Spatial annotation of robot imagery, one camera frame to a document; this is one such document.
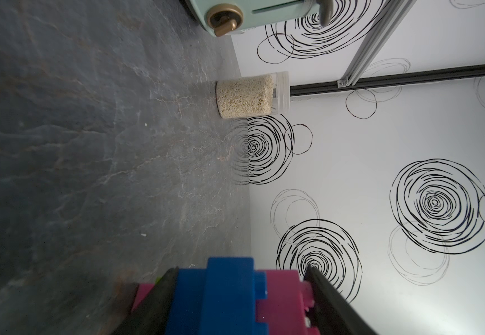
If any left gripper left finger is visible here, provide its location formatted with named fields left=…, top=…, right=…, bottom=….
left=112, top=267, right=179, bottom=335

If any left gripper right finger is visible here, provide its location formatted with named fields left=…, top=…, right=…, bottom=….
left=304, top=266, right=377, bottom=335

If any pink lego brick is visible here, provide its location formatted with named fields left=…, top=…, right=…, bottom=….
left=132, top=283, right=154, bottom=311
left=256, top=269, right=319, bottom=334

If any long blue lego brick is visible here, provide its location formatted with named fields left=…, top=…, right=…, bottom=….
left=165, top=258, right=269, bottom=335

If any clear jar with grains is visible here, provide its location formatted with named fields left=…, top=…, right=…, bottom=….
left=216, top=71, right=291, bottom=119

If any mint green toaster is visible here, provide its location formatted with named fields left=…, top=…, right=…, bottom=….
left=185, top=0, right=337, bottom=37

